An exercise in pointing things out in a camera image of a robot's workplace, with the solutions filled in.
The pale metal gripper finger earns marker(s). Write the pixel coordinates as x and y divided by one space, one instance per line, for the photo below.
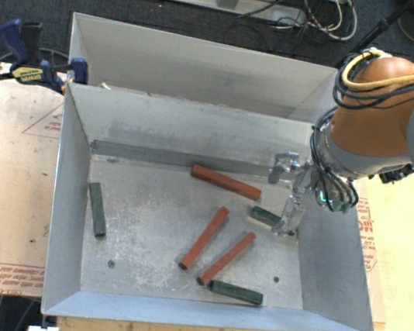
291 218
281 161

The dark green flat block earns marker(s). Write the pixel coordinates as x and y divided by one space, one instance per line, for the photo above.
237 292
263 214
97 209

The red-brown flat block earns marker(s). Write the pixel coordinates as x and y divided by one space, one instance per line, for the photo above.
227 258
224 181
204 239

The grey metal bin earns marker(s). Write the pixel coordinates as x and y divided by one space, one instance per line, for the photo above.
149 229

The brown cardboard board red print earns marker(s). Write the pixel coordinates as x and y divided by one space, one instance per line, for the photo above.
14 187

